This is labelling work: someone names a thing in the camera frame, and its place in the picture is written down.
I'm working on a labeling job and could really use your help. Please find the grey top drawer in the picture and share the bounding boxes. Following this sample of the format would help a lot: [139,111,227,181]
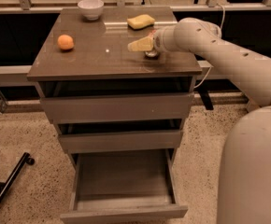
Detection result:
[40,93,193,124]

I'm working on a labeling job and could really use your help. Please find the white ceramic bowl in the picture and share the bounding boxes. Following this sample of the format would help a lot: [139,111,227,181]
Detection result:
[78,0,104,21]

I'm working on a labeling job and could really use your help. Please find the black chair leg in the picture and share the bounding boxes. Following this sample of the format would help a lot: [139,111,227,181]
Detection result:
[0,152,36,224]

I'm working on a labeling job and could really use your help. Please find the grey metal rail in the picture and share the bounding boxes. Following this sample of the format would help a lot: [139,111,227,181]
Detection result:
[0,61,226,87]

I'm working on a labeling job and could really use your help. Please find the white cable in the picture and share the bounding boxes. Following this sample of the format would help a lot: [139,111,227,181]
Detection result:
[193,3,226,90]

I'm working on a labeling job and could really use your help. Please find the grey open bottom drawer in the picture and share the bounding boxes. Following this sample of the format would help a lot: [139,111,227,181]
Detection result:
[61,149,188,224]

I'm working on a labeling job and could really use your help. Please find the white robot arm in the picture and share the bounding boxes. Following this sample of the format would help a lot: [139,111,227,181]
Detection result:
[128,18,271,224]

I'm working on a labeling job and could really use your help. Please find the yellow sponge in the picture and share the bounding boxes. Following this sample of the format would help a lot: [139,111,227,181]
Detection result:
[127,14,155,30]

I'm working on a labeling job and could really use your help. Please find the orange fruit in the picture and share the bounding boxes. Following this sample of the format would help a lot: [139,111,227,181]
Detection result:
[57,35,74,50]

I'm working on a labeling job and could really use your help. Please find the grey middle drawer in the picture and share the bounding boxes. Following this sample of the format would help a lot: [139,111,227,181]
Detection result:
[58,130,183,154]

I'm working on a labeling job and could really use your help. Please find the grey drawer cabinet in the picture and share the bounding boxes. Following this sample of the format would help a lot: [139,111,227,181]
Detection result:
[26,6,203,161]

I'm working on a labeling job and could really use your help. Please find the red coke can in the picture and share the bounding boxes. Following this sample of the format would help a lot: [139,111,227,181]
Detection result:
[145,30,160,58]

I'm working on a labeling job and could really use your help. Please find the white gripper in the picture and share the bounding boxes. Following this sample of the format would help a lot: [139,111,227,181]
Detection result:
[127,26,177,52]

